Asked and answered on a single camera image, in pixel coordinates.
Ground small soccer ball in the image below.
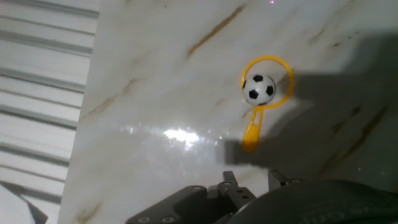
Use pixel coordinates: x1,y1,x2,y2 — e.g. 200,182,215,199
241,73,277,106

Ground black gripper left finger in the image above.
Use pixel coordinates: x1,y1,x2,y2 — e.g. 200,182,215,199
125,170,258,224

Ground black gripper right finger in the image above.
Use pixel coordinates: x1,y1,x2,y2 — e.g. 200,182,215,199
267,169,302,191

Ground marble pattern board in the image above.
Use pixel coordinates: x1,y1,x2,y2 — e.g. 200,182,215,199
57,0,398,224

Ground yellow bubble ring wand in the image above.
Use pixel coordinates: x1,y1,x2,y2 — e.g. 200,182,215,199
239,55,295,154

